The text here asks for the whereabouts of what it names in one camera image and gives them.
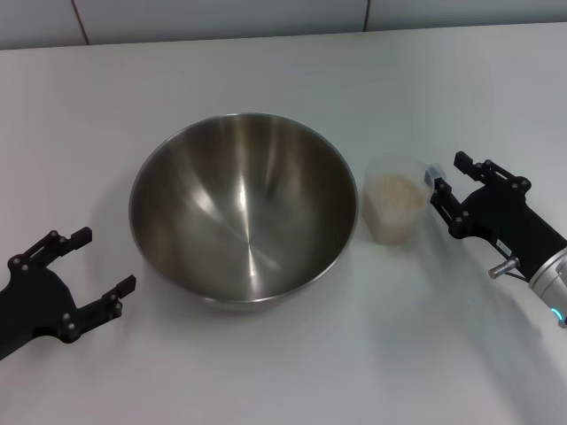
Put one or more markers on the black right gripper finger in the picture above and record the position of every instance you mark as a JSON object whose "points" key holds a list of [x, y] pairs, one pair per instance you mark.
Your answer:
{"points": [[487, 172], [445, 201]]}

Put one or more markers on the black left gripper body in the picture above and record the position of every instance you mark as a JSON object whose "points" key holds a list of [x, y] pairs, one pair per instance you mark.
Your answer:
{"points": [[31, 305]]}

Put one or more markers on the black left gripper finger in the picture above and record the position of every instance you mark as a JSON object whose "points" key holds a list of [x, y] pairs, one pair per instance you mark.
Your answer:
{"points": [[53, 248], [95, 314]]}

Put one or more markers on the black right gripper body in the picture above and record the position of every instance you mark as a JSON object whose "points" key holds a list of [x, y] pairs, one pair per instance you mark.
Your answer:
{"points": [[505, 217]]}

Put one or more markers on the white rice grains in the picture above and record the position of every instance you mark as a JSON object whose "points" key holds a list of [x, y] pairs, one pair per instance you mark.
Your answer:
{"points": [[392, 208]]}

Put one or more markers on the clear plastic cup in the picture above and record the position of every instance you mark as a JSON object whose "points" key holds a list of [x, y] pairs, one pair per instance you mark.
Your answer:
{"points": [[398, 166]]}

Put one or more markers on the stainless steel mixing bowl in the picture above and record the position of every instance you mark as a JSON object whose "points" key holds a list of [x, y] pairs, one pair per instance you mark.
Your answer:
{"points": [[243, 212]]}

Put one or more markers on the silver plug on right arm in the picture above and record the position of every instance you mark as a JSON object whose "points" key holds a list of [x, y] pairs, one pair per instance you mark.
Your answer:
{"points": [[502, 268]]}

